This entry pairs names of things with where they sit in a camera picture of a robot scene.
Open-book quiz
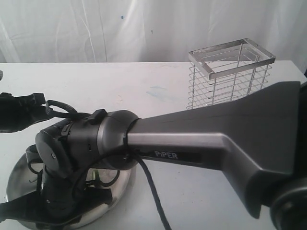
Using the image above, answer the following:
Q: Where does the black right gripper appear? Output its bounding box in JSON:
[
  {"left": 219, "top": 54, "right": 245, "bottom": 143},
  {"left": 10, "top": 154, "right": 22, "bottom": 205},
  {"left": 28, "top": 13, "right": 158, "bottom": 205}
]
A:
[{"left": 0, "top": 167, "right": 113, "bottom": 227}]

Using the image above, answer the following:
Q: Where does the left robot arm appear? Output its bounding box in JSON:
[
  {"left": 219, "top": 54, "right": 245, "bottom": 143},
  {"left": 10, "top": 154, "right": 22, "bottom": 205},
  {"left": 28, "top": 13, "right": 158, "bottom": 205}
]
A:
[{"left": 0, "top": 92, "right": 51, "bottom": 133}]

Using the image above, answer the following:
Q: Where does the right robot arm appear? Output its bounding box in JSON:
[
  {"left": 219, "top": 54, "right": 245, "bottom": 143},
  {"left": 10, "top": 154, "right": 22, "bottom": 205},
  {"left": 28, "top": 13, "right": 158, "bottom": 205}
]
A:
[{"left": 0, "top": 81, "right": 307, "bottom": 230}]

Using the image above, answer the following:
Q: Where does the round stainless steel plate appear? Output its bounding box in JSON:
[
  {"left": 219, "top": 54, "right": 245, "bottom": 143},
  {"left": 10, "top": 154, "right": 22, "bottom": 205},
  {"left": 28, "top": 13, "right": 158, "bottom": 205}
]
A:
[{"left": 6, "top": 154, "right": 136, "bottom": 230}]

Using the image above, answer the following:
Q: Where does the white backdrop curtain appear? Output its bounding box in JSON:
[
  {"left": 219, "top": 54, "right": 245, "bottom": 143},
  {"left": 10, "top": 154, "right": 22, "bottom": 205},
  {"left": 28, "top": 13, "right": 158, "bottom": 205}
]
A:
[{"left": 0, "top": 0, "right": 307, "bottom": 69}]

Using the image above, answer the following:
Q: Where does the chrome wire utensil basket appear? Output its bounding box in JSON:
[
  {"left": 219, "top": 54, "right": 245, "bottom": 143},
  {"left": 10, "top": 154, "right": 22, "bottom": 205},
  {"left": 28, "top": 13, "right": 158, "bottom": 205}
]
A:
[{"left": 187, "top": 38, "right": 276, "bottom": 110}]

